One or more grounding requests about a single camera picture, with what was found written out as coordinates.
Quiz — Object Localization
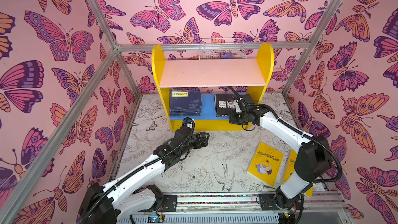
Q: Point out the black wolf cover book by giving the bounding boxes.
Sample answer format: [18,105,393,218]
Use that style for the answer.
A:
[215,94,235,117]

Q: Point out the blue book Sunzi Bingfa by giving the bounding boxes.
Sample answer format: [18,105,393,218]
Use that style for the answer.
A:
[170,114,201,118]

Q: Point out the blue book Yijing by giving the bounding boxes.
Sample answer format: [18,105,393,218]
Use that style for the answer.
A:
[170,113,201,117]

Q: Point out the blue book Mengxi Bitan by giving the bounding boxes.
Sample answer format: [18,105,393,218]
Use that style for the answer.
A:
[170,111,202,115]

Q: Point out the blue book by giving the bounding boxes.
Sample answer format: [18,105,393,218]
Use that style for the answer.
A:
[170,89,202,109]
[170,107,202,112]

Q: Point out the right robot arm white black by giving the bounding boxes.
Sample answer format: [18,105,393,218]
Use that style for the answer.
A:
[229,92,343,209]

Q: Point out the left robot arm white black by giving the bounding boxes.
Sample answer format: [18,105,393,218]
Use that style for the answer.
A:
[76,117,210,224]

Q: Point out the yellow shelf with blue board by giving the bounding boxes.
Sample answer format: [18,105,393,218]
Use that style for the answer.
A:
[151,43,274,131]

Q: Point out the yellow book with orange figure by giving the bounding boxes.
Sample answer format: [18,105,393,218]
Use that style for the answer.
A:
[247,142,284,187]

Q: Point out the yellow book with cartoon face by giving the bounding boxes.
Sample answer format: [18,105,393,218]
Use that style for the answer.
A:
[283,150,314,198]

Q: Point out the green circuit board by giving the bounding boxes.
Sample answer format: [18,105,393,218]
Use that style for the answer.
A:
[147,215,164,224]

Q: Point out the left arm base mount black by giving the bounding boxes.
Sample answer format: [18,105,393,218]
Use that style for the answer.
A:
[148,195,178,212]

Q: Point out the aluminium rail front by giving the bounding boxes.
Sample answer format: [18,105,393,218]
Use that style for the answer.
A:
[86,192,346,215]

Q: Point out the clear wire basket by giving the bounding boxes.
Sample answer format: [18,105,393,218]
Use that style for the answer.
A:
[198,37,247,60]

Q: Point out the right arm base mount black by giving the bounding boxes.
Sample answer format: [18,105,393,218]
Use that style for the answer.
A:
[257,192,304,212]

